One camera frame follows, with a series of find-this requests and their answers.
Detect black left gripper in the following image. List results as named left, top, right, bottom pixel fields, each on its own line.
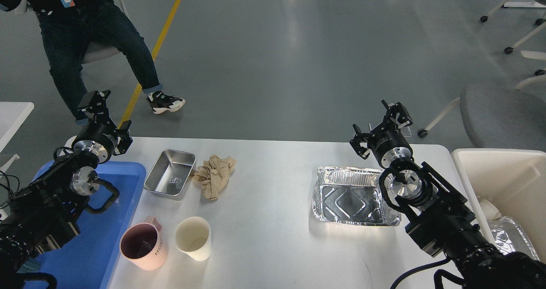
left=73, top=89, right=133, bottom=157

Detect blue plastic tray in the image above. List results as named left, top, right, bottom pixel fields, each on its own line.
left=35, top=161, right=146, bottom=289

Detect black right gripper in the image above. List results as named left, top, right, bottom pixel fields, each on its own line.
left=349, top=100, right=413, bottom=161

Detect pink ribbed mug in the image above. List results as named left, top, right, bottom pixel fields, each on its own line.
left=119, top=216, right=168, bottom=270

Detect aluminium foil tray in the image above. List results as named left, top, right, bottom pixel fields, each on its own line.
left=311, top=166, right=401, bottom=227

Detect white chair under person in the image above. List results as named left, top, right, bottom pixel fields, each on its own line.
left=81, top=0, right=129, bottom=64

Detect stainless steel rectangular pan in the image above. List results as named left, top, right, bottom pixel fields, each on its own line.
left=144, top=149, right=196, bottom=201

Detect white plastic bin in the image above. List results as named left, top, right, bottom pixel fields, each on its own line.
left=452, top=149, right=546, bottom=262

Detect white chair legs with castors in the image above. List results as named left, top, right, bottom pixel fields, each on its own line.
left=475, top=0, right=545, bottom=91

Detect foil tray in bin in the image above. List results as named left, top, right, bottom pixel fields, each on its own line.
left=488, top=216, right=540, bottom=260

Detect seated person in black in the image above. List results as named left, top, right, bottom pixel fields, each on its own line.
left=0, top=0, right=186, bottom=124

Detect crumpled beige cloth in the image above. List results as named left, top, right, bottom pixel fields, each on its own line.
left=193, top=155, right=237, bottom=200

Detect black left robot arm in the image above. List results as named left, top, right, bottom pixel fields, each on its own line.
left=0, top=90, right=133, bottom=289

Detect white paper cup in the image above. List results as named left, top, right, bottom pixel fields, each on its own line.
left=174, top=216, right=212, bottom=261

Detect white side table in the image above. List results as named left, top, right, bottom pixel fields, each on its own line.
left=0, top=102, right=35, bottom=151

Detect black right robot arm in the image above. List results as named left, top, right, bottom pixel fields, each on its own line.
left=350, top=101, right=546, bottom=289

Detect grey office chair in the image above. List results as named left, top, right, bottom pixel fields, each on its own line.
left=418, top=85, right=546, bottom=152

